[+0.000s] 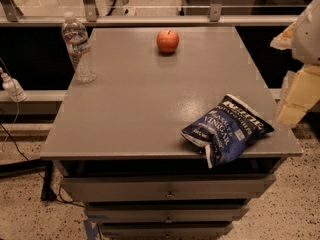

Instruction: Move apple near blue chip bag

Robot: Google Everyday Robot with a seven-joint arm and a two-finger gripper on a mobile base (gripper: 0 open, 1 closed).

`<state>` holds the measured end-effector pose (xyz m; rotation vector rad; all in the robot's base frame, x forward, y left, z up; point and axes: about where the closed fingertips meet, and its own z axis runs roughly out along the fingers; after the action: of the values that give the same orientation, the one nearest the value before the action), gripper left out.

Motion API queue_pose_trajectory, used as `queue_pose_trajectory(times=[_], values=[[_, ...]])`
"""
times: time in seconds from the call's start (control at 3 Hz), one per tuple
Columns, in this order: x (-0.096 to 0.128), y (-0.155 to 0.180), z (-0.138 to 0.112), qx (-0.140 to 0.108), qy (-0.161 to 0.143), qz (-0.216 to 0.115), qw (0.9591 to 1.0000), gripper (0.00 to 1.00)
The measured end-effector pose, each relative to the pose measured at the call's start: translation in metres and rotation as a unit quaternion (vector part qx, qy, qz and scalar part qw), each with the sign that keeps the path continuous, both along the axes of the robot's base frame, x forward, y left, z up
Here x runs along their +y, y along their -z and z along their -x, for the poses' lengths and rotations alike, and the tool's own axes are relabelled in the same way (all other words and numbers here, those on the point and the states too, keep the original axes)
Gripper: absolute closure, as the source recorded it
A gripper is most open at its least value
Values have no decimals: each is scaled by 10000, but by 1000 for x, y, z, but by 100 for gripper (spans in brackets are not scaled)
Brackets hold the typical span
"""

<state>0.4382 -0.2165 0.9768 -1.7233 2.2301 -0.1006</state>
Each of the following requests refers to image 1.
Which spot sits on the top grey drawer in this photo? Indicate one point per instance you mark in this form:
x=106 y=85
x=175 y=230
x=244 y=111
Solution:
x=171 y=188

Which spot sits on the grey drawer cabinet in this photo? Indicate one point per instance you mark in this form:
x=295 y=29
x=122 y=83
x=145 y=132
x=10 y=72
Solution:
x=128 y=122

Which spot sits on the metal window rail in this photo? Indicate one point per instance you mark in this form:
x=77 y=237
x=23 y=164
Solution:
x=50 y=12

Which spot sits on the grey drawer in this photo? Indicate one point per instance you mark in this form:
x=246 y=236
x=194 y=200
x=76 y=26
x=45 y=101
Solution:
x=166 y=213
x=160 y=230
x=171 y=188

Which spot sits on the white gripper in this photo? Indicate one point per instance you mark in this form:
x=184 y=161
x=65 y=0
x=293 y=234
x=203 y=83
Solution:
x=307 y=37

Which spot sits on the bottom grey drawer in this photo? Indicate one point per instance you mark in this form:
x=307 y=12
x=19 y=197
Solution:
x=160 y=230

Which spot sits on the clear plastic water bottle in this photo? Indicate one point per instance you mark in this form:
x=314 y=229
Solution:
x=77 y=43

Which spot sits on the red apple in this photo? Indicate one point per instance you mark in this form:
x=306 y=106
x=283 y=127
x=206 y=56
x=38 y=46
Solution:
x=167 y=41

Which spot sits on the middle grey drawer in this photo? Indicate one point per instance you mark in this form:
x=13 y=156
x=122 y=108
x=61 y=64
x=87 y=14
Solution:
x=166 y=213

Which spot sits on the blue chip bag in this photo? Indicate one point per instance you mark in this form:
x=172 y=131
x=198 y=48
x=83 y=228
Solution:
x=224 y=132

